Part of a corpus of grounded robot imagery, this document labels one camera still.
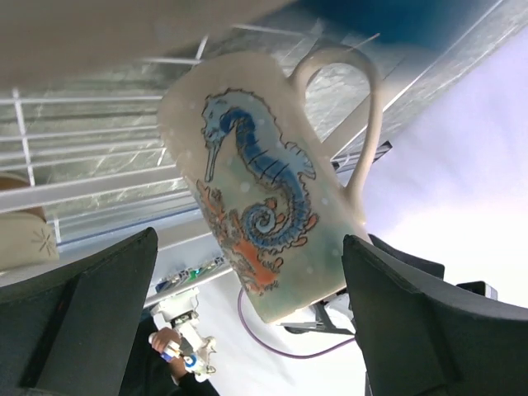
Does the operator hand background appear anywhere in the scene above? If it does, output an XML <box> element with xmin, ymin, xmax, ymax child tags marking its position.
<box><xmin>150</xmin><ymin>328</ymin><xmax>181</xmax><ymax>353</ymax></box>

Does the white wire dish rack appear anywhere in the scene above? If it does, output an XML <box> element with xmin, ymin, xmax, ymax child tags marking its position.
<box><xmin>0</xmin><ymin>0</ymin><xmax>528</xmax><ymax>248</ymax></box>

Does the teleoperation controller white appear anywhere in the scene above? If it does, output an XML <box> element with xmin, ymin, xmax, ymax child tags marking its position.
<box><xmin>149</xmin><ymin>288</ymin><xmax>216</xmax><ymax>383</ymax></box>

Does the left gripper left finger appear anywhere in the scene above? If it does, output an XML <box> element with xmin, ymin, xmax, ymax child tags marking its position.
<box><xmin>1</xmin><ymin>228</ymin><xmax>158</xmax><ymax>395</ymax></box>

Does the green interior floral mug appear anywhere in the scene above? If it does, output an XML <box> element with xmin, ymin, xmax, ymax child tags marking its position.
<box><xmin>1</xmin><ymin>1</ymin><xmax>288</xmax><ymax>90</ymax></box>

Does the dark blue faceted mug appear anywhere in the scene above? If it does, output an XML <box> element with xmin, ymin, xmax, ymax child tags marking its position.
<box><xmin>298</xmin><ymin>0</ymin><xmax>486</xmax><ymax>50</ymax></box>

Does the beige patterned mug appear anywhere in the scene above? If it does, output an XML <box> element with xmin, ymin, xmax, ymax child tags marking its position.
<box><xmin>158</xmin><ymin>47</ymin><xmax>383</xmax><ymax>323</ymax></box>

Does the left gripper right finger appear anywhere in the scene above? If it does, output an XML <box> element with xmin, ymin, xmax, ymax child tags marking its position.
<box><xmin>342</xmin><ymin>235</ymin><xmax>527</xmax><ymax>395</ymax></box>

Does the stainless steel cup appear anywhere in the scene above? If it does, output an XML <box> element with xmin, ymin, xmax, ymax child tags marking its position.
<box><xmin>0</xmin><ymin>172</ymin><xmax>61</xmax><ymax>273</ymax></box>

